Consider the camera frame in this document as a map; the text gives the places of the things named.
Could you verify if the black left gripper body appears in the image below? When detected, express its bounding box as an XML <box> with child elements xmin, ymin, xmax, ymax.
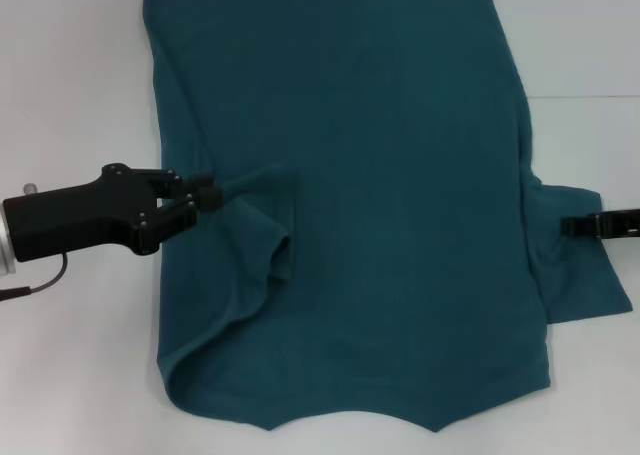
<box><xmin>1</xmin><ymin>162</ymin><xmax>177</xmax><ymax>265</ymax></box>

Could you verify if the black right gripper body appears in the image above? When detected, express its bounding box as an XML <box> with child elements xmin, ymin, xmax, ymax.
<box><xmin>593</xmin><ymin>207</ymin><xmax>640</xmax><ymax>242</ymax></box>

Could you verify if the blue t-shirt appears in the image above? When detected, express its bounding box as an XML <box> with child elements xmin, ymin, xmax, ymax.
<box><xmin>142</xmin><ymin>0</ymin><xmax>634</xmax><ymax>420</ymax></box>

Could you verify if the left arm cable with plug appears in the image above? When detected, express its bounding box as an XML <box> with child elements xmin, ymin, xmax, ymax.
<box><xmin>0</xmin><ymin>251</ymin><xmax>70</xmax><ymax>302</ymax></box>

